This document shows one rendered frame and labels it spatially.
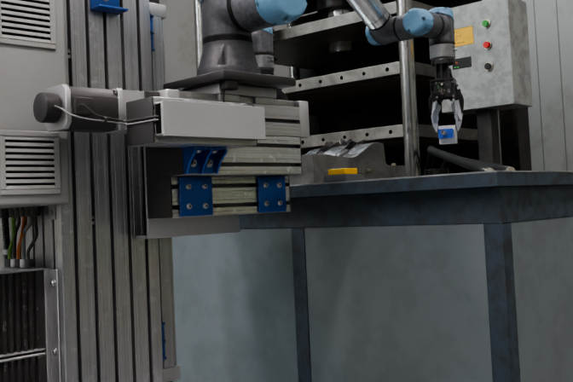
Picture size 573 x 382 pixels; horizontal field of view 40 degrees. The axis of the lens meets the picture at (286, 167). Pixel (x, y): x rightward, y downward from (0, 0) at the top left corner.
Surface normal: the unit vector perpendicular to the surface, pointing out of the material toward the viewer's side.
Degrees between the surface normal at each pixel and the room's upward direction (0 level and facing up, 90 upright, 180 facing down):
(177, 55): 90
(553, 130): 90
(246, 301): 90
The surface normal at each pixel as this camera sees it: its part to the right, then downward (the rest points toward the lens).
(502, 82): -0.66, 0.00
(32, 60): 0.70, -0.07
